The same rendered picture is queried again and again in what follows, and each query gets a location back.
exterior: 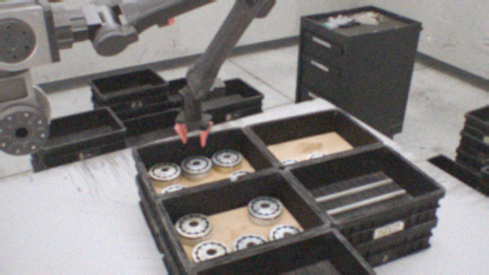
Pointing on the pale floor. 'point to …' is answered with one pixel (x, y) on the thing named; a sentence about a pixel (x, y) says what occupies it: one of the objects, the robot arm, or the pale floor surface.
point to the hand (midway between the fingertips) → (194, 141)
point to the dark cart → (359, 66)
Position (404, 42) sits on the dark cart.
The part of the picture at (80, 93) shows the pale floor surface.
